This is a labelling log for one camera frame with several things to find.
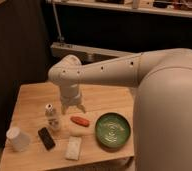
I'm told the wooden table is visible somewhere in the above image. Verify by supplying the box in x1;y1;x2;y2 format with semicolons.
0;82;134;171

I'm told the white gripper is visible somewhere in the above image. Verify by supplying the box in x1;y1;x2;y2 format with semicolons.
59;84;86;114

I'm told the black phone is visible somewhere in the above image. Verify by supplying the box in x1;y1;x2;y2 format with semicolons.
38;127;55;150

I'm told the green round plate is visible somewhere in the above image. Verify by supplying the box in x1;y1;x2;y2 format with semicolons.
95;113;131;149

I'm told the orange carrot toy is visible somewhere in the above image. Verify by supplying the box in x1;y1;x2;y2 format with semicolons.
70;116;90;127

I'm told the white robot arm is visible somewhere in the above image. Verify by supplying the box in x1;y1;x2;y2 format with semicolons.
48;48;192;171

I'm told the clear plastic bottle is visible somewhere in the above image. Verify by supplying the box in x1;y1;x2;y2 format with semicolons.
45;104;60;131

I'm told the white sponge block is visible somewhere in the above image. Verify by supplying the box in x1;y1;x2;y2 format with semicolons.
65;136;82;160

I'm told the white plastic cup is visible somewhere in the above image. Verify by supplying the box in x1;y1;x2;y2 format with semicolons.
6;127;30;152

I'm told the wooden shelf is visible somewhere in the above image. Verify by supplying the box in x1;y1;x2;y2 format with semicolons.
46;0;192;18

